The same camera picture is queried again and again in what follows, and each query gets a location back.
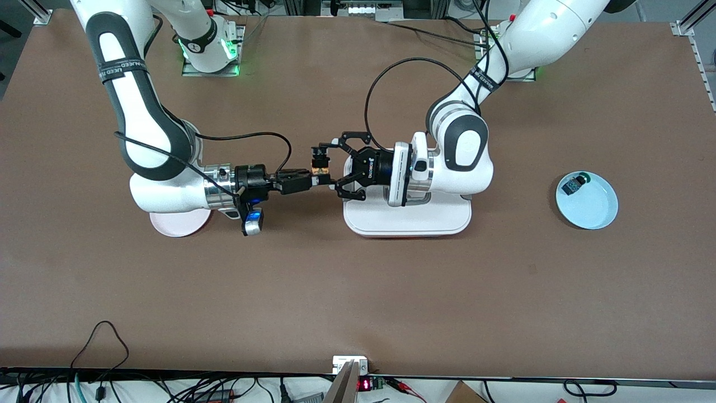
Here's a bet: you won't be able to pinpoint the brown cardboard piece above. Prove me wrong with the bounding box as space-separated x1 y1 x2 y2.
445 381 488 403

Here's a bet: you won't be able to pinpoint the orange push button switch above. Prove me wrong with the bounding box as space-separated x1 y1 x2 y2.
311 144 332 179

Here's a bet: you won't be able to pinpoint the pink round plate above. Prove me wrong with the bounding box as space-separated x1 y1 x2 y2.
149 207 212 238

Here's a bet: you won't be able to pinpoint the light blue round plate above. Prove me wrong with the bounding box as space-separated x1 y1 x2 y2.
555 171 619 230

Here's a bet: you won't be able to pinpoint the thin black looped cable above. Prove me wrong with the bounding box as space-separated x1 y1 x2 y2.
68 320 130 392

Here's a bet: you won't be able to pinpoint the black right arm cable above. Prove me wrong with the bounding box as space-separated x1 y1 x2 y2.
114 132 242 198
195 132 293 179

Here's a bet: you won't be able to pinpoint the aluminium frame rack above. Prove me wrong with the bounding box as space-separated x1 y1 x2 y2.
282 0 448 23

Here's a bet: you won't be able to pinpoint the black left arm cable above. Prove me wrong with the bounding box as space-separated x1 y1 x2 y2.
364 0 511 143

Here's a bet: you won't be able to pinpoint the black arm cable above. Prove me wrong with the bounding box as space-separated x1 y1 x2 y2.
195 132 293 179
114 132 242 198
364 0 511 143

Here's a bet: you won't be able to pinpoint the white mount block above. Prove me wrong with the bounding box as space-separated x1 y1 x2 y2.
332 355 370 376

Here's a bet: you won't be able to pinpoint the black coiled cable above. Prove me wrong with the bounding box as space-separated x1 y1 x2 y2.
562 379 619 398

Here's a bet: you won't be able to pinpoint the white lidded lunch box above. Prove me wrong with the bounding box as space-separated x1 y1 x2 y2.
342 154 473 238

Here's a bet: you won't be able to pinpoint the red clip leads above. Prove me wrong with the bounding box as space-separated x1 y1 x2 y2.
389 378 427 401

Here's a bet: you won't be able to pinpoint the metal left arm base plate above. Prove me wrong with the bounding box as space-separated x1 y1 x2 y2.
474 31 536 82

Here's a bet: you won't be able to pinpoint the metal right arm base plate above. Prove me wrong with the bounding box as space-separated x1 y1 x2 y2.
181 25 247 77

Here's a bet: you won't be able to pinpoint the green push button switch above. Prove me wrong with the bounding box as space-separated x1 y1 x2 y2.
562 174 592 196

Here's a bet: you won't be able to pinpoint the grey angled bar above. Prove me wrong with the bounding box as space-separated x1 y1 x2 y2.
322 361 361 403

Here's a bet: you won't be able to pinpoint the black cables on table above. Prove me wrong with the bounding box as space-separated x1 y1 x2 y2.
386 20 493 48

